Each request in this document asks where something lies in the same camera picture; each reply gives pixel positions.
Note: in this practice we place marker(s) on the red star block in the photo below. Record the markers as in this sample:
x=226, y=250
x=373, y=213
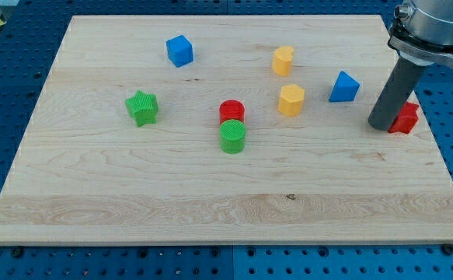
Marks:
x=406, y=119

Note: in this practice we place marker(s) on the red cylinder block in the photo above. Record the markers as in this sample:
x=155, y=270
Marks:
x=231, y=110

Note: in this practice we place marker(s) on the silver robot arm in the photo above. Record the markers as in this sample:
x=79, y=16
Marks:
x=422, y=30

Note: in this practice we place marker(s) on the green cylinder block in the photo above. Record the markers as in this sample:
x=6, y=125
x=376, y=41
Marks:
x=232, y=136

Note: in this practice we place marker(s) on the blue cube block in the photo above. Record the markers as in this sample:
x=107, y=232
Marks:
x=179, y=51

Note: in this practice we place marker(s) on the yellow hexagon block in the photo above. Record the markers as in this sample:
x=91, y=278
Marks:
x=291, y=100

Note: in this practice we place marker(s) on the blue triangle block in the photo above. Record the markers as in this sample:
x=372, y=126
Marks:
x=345, y=88

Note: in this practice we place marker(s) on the green star block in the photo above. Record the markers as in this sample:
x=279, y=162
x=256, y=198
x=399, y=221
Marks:
x=142, y=108

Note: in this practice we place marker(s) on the wooden board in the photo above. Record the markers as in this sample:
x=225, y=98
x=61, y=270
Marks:
x=86, y=175

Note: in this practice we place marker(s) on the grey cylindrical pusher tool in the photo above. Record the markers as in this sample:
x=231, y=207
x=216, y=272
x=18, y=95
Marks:
x=395, y=93

